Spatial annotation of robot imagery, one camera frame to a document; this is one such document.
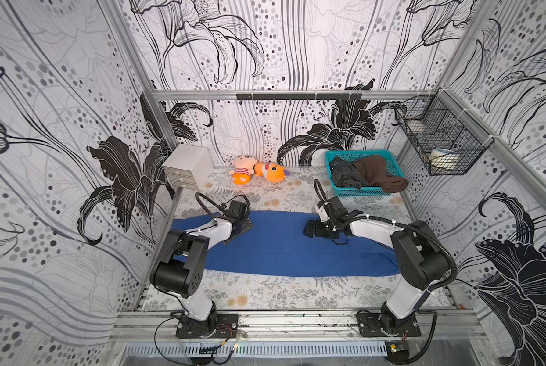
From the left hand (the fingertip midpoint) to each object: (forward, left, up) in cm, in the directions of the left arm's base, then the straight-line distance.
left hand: (242, 231), depth 97 cm
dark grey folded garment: (+22, -44, +15) cm, 51 cm away
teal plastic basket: (+22, -51, +16) cm, 58 cm away
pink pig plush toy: (+34, +3, +6) cm, 35 cm away
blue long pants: (-6, -17, +1) cm, 18 cm away
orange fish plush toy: (+27, -12, +9) cm, 31 cm away
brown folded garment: (+28, -60, +13) cm, 68 cm away
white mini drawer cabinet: (+23, +24, +16) cm, 37 cm away
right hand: (+1, -31, +2) cm, 31 cm away
